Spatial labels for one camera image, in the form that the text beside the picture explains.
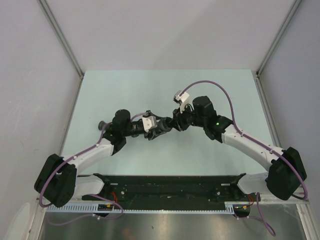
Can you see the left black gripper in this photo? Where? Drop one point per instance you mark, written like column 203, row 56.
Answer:
column 153, row 133

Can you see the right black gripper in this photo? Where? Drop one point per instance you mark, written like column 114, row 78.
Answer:
column 179, row 117

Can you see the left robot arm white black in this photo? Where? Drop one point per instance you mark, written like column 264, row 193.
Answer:
column 56, row 182

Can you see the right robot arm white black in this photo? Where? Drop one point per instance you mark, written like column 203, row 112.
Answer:
column 283, row 167

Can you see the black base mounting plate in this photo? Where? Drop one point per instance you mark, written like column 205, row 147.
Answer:
column 174, row 192

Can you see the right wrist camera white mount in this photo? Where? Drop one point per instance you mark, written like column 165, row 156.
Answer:
column 182, row 99

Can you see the grey slotted cable duct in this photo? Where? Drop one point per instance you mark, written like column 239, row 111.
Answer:
column 101, row 208

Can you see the left aluminium frame post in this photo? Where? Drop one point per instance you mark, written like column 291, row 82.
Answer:
column 48, row 13

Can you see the aluminium frame post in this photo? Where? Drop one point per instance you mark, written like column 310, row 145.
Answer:
column 48, row 13
column 294, row 8

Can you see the right aluminium frame post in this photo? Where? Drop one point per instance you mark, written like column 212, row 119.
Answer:
column 294, row 8

